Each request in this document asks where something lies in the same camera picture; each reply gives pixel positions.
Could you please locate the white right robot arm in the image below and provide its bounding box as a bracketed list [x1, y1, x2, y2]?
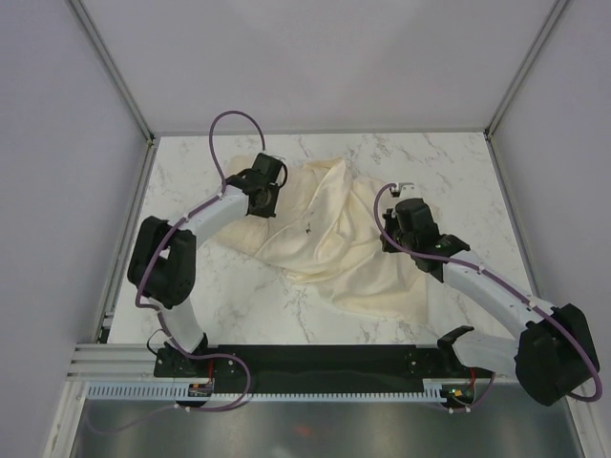
[373, 198, 603, 406]

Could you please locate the left aluminium frame post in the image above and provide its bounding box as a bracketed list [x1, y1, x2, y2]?
[66, 0, 156, 145]

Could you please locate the cream satin pillowcase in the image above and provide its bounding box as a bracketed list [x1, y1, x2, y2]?
[255, 158, 428, 324]

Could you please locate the right aluminium frame post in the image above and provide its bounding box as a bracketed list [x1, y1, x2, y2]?
[483, 0, 572, 141]

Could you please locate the white slotted cable duct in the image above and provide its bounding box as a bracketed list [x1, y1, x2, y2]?
[85, 381, 450, 404]

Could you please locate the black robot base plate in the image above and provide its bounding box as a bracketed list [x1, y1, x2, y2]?
[154, 344, 492, 393]

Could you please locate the shiny metal sheet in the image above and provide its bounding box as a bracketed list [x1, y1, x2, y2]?
[71, 384, 586, 457]

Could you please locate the aluminium frame post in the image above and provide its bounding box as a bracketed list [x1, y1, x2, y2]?
[483, 0, 572, 141]
[66, 0, 156, 145]

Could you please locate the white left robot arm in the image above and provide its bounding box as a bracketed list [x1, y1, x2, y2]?
[127, 153, 288, 376]

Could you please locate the cream pillow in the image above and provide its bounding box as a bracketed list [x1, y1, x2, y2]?
[213, 167, 311, 256]

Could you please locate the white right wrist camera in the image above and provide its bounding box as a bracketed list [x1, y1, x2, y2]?
[390, 182, 420, 198]

